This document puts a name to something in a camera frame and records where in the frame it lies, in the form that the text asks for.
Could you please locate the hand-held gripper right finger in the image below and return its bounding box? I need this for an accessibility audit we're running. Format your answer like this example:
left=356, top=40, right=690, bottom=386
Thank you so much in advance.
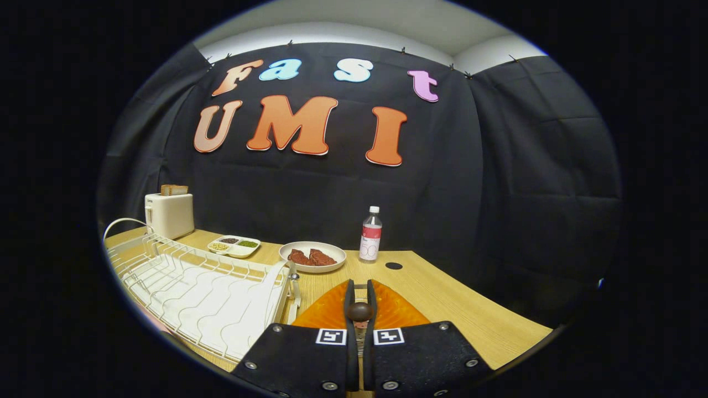
left=362, top=279, right=493, bottom=398

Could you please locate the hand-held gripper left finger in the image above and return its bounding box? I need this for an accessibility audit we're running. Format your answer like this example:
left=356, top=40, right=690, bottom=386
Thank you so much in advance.
left=231, top=279, right=360, bottom=398

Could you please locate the white toaster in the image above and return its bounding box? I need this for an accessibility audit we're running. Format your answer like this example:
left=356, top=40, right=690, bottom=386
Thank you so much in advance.
left=144, top=193, right=195, bottom=240

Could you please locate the metal spoon with dark knob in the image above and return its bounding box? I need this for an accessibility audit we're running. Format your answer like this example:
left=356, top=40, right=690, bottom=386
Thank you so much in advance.
left=347, top=302, right=374, bottom=357

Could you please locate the white wire dish rack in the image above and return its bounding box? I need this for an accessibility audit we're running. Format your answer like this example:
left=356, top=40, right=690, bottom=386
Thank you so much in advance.
left=103, top=218, right=302, bottom=363

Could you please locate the black backdrop cloth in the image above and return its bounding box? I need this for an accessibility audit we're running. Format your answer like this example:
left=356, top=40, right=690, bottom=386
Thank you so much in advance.
left=97, top=43, right=624, bottom=327

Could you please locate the clear bottle with red label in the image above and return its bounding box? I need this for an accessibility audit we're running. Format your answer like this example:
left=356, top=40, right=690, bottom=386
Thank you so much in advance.
left=359, top=206, right=383, bottom=263

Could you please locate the white divided dish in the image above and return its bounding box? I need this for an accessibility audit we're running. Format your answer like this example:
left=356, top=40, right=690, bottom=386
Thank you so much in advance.
left=207, top=235, right=261, bottom=259

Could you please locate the white round meat plate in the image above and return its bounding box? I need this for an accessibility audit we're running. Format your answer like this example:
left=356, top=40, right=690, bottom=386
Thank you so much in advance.
left=279, top=241, right=347, bottom=274

